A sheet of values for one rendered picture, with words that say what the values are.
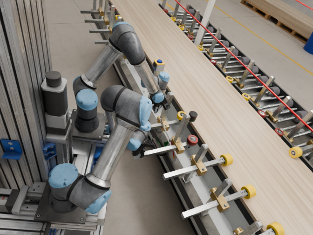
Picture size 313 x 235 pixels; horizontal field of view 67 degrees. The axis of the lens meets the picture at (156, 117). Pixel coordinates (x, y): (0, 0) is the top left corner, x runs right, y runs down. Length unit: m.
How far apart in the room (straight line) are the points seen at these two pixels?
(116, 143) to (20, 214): 0.61
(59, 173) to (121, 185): 1.47
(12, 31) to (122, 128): 0.50
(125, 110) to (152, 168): 1.73
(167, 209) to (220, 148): 0.92
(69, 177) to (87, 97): 0.51
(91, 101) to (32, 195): 0.56
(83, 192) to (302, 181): 1.56
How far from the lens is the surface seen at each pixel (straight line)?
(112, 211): 2.39
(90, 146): 1.56
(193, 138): 1.81
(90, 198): 1.05
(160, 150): 1.72
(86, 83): 1.46
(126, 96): 1.00
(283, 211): 1.82
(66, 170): 1.09
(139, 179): 2.57
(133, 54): 1.26
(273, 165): 2.01
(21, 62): 0.90
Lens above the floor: 2.19
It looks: 44 degrees down
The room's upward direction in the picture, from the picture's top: 17 degrees clockwise
